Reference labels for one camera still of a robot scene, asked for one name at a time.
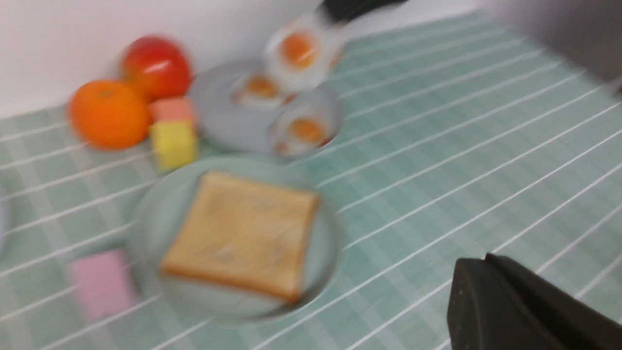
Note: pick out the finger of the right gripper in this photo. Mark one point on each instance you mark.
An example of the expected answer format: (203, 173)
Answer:
(339, 11)

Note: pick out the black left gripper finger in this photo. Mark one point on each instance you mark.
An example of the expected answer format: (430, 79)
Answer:
(496, 303)

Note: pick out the fried egg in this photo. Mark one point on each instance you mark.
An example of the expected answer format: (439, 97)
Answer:
(257, 91)
(302, 130)
(300, 55)

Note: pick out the toast slice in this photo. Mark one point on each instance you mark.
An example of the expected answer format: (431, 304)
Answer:
(245, 234)

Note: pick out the grey plate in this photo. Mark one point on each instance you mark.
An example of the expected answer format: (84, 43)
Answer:
(260, 127)

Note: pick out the red tomato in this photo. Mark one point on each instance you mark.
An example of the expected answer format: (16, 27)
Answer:
(156, 67)

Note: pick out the salmon pink cube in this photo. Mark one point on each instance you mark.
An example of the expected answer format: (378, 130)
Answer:
(173, 109)

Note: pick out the yellow cube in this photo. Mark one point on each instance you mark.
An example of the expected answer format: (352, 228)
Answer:
(174, 144)

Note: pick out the orange fruit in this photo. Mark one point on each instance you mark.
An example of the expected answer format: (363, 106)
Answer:
(109, 114)

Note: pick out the mint green plate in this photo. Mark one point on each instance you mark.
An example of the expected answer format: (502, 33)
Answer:
(161, 212)

